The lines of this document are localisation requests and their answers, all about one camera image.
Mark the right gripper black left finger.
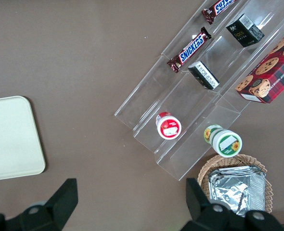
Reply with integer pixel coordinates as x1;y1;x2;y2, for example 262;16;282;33
0;178;79;231

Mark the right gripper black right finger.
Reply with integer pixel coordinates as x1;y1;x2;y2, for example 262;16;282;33
180;177;284;231

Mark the light wicker basket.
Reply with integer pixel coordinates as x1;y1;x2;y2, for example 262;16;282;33
197;154;275;215

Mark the cream plastic tray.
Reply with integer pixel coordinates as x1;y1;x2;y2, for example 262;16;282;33
0;95;46;182

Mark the green lid sunflower cup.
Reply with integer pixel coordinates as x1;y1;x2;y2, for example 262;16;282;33
203;124;243;157

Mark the red lid yogurt cup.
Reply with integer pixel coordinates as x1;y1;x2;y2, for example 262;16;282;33
155;111;182;140

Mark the clear acrylic stepped shelf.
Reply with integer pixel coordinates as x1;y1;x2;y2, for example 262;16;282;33
114;0;284;181

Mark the small black carton box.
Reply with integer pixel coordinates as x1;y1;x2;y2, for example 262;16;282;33
187;61;220;90
225;13;265;48

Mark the red tartan cookie box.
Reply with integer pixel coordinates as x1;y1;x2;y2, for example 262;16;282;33
235;25;284;104

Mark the Snickers chocolate bar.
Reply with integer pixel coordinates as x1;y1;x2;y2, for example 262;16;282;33
201;0;238;25
167;26;212;74

